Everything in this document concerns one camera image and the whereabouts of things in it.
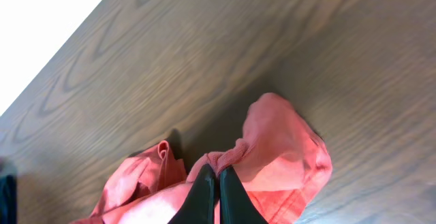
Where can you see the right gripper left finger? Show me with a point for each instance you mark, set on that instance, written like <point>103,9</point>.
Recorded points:
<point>199,205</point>

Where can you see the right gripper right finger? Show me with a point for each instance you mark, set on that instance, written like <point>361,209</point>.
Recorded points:
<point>235,204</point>

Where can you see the red t-shirt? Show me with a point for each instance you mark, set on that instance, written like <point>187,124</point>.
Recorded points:
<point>280,161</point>

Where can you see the navy printed folded shirt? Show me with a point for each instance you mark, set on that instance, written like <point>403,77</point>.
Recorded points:
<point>8,198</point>

